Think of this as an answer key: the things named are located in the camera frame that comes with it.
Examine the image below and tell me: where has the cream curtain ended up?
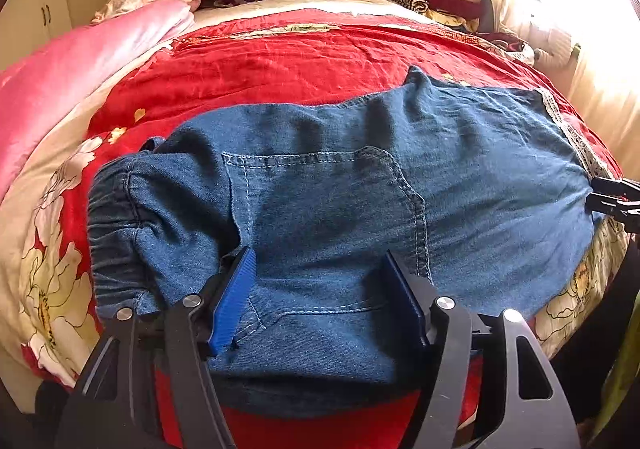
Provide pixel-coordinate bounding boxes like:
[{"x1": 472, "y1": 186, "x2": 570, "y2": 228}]
[{"x1": 491, "y1": 0, "x2": 639, "y2": 178}]

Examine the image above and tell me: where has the blue denim pants lace hem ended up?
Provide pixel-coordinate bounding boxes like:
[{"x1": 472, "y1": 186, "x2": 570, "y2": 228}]
[{"x1": 88, "y1": 68, "x2": 601, "y2": 417}]

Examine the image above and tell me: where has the white knit garment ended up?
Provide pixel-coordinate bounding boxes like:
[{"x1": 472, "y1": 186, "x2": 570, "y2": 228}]
[{"x1": 529, "y1": 26, "x2": 582, "y2": 80}]

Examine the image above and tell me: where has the green sleeve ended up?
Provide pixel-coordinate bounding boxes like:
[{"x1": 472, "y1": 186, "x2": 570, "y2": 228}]
[{"x1": 588, "y1": 297, "x2": 640, "y2": 448}]

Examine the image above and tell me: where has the pink satin quilt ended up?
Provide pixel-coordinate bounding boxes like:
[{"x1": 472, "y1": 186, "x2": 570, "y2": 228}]
[{"x1": 1, "y1": 0, "x2": 193, "y2": 194}]

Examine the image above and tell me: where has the white wardrobe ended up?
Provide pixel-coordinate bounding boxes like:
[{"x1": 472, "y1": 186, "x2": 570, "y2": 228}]
[{"x1": 0, "y1": 0, "x2": 72, "y2": 70}]

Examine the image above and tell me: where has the red floral bedspread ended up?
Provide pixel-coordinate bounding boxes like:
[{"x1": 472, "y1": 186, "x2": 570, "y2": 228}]
[{"x1": 0, "y1": 0, "x2": 632, "y2": 449}]

